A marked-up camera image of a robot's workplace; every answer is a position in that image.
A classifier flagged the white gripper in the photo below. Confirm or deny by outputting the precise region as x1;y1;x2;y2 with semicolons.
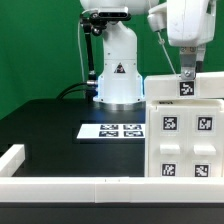
167;0;216;80

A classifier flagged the white small cabinet top block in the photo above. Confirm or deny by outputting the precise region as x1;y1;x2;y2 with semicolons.
144;71;224;102

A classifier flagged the white cabinet door panel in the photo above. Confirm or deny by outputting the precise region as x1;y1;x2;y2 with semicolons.
189;112;224;178
156;112;185;177

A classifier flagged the white cabinet body box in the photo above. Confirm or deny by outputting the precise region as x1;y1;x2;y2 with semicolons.
144;99;224;178

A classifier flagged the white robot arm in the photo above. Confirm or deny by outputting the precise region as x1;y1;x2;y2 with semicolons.
80;0;217;110

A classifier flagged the white marker base sheet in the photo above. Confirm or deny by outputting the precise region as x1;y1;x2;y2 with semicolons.
77;124;145;139

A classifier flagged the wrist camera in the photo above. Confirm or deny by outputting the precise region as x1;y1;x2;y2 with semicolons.
147;3;167;32

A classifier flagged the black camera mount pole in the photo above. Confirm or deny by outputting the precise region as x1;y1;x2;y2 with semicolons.
80;12;106;80

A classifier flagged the black cable bundle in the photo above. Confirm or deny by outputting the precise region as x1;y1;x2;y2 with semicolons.
55;79;100;100

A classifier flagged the white thin cable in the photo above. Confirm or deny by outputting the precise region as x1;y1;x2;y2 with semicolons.
77;9;88;99

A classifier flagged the white U-shaped fence wall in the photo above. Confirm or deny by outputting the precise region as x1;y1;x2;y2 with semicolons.
0;144;224;203

